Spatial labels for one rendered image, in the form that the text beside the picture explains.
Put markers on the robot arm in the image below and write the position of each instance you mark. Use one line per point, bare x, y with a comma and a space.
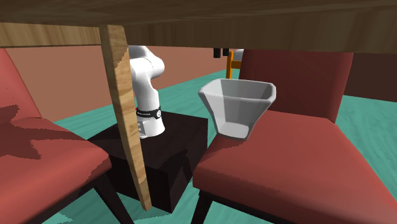
148, 93

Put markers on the red upholstered chair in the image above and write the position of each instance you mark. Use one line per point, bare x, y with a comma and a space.
288, 161
46, 161

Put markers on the white angular bowl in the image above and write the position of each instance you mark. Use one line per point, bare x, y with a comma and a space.
238, 108

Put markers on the wooden table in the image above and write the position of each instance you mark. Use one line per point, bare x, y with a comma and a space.
217, 21

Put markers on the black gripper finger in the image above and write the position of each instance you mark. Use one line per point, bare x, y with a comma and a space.
225, 52
216, 53

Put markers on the dark robot stand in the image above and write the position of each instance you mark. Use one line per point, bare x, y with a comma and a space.
173, 139

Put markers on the orange wooden frame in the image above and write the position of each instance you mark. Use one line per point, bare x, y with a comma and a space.
229, 66

